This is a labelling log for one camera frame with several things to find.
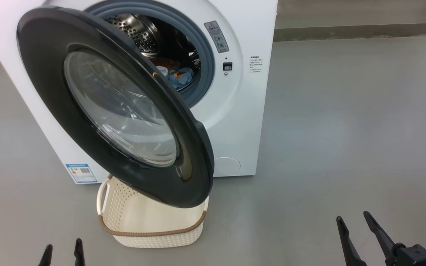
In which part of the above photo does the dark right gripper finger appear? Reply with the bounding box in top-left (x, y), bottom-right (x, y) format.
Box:
top-left (364, 211), bottom-right (406, 266)
top-left (336, 216), bottom-right (367, 266)

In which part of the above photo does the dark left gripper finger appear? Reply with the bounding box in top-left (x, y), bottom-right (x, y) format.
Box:
top-left (74, 238), bottom-right (86, 266)
top-left (38, 244), bottom-right (54, 266)

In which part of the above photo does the black round washing machine door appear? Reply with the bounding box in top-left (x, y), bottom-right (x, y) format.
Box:
top-left (16, 7), bottom-right (215, 209)

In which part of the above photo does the blue and orange garment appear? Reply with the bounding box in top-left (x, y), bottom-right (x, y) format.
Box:
top-left (167, 66), bottom-right (195, 89)

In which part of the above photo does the cream perforated laundry basket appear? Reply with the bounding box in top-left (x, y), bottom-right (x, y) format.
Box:
top-left (97, 174), bottom-right (210, 249)

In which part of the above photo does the white washing machine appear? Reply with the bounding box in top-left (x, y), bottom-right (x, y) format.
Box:
top-left (0, 0), bottom-right (278, 185)

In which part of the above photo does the blue energy label sticker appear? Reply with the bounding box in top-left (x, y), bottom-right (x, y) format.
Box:
top-left (66, 164), bottom-right (98, 184)

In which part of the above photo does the grey warning sticker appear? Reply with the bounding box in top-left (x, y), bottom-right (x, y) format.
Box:
top-left (204, 21), bottom-right (230, 54)

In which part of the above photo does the grey wall baseboard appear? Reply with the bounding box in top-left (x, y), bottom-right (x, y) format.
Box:
top-left (273, 23), bottom-right (426, 42)

